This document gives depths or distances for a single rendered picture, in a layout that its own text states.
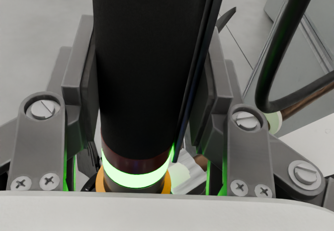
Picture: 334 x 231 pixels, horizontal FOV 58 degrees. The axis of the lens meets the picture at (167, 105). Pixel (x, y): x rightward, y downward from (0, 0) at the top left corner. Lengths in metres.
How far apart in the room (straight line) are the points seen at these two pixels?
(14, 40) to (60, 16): 0.51
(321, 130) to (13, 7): 3.01
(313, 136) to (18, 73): 2.22
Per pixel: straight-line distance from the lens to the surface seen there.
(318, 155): 0.60
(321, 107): 1.29
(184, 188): 0.21
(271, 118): 0.27
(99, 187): 0.18
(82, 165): 0.77
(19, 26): 3.02
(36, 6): 3.28
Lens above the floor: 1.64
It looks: 48 degrees down
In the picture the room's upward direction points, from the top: 10 degrees clockwise
